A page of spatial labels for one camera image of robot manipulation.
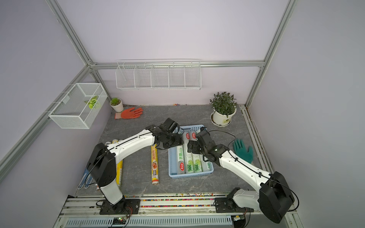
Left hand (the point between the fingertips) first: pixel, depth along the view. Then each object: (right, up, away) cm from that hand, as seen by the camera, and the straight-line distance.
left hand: (180, 144), depth 84 cm
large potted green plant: (+30, +24, +11) cm, 39 cm away
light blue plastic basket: (-5, -8, +6) cm, 12 cm away
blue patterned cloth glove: (-56, -21, -1) cm, 60 cm away
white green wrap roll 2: (+11, -11, 0) cm, 15 cm away
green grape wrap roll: (+5, -8, +2) cm, 10 cm away
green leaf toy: (-51, +26, -2) cm, 57 cm away
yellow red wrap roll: (-16, -10, +3) cm, 19 cm away
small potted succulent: (-52, +27, +27) cm, 65 cm away
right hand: (+8, 0, -1) cm, 8 cm away
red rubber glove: (-44, +20, +31) cm, 58 cm away
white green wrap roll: (+16, -13, -1) cm, 20 cm away
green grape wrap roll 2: (+1, -13, -2) cm, 13 cm away
